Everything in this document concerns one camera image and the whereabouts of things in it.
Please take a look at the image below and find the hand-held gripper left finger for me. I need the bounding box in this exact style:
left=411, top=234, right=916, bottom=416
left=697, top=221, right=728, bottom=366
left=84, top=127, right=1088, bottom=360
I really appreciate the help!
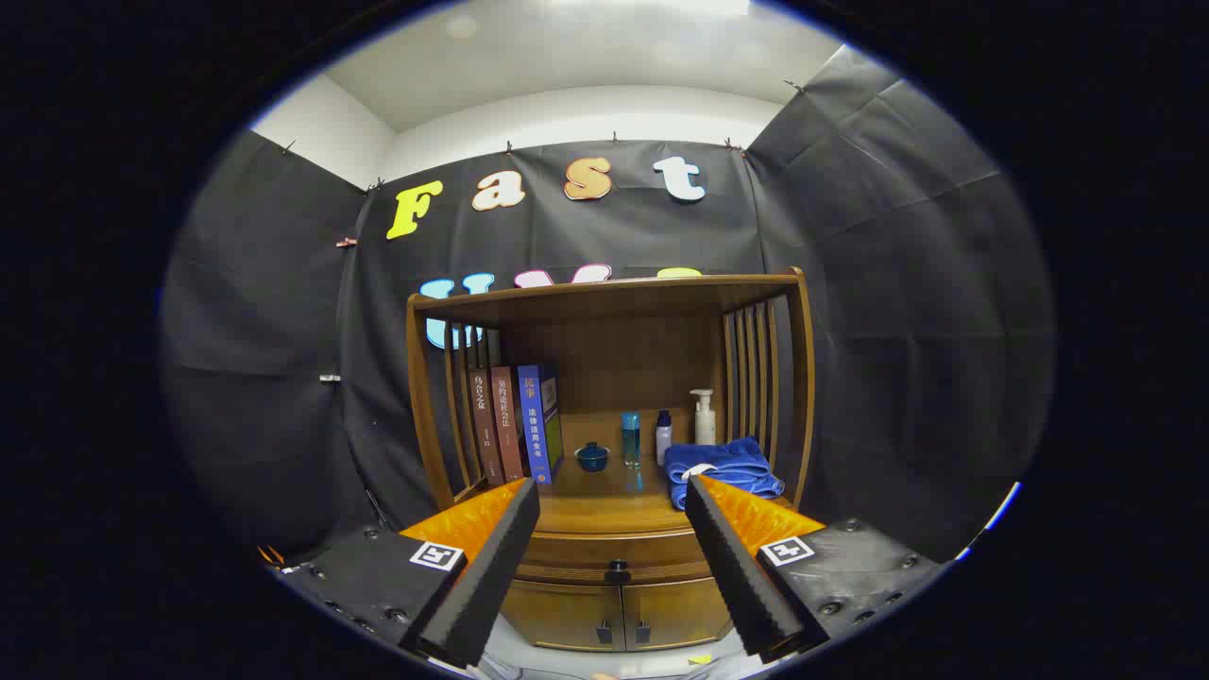
left=269, top=477, right=541, bottom=670

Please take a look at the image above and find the wooden cabinet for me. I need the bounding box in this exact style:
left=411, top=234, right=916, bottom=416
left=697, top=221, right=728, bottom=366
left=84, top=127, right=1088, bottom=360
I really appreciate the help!
left=406, top=267, right=816, bottom=653

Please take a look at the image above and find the thick blue book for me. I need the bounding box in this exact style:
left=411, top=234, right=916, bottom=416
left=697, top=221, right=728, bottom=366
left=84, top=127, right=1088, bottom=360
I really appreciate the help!
left=517, top=364, right=565, bottom=485

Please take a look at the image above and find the folded blue towel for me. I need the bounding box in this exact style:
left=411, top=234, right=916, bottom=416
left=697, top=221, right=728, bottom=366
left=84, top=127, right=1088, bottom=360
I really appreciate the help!
left=663, top=436, right=785, bottom=511

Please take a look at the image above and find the reddish brown book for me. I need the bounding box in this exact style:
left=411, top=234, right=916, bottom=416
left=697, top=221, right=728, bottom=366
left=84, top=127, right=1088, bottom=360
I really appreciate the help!
left=489, top=366, right=526, bottom=483

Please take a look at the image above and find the dark brown book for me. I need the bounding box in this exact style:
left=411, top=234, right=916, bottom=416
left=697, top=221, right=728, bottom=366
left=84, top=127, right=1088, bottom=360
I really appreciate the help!
left=468, top=368, right=504, bottom=487

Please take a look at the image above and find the wooden countertop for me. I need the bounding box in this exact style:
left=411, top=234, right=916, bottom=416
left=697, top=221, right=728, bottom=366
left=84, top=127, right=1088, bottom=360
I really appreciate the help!
left=456, top=408, right=790, bottom=536

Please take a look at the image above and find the wooden drawer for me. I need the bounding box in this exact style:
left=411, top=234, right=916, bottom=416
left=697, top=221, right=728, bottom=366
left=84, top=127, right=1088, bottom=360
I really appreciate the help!
left=518, top=529, right=714, bottom=587

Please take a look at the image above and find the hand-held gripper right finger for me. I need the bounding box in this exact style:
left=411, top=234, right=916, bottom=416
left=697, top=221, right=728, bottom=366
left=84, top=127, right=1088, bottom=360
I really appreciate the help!
left=684, top=474, right=950, bottom=662

